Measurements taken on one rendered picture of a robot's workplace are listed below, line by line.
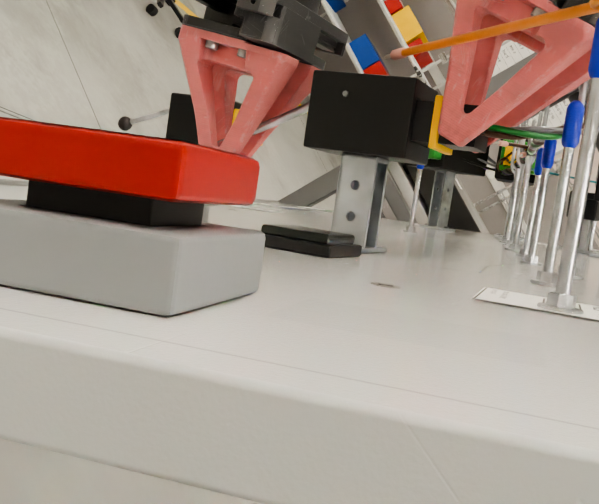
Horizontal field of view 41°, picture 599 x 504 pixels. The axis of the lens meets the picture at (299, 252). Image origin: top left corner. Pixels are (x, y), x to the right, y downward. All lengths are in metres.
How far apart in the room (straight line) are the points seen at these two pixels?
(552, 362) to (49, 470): 0.51
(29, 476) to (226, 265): 0.46
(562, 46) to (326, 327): 0.23
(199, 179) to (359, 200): 0.26
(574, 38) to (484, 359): 0.23
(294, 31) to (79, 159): 0.27
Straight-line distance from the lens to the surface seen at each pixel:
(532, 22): 0.32
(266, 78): 0.43
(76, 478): 0.67
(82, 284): 0.16
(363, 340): 0.16
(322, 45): 0.48
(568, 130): 0.39
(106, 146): 0.16
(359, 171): 0.42
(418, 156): 0.42
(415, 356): 0.15
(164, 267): 0.16
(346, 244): 0.37
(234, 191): 0.19
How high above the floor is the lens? 1.18
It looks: 14 degrees down
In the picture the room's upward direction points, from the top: 61 degrees clockwise
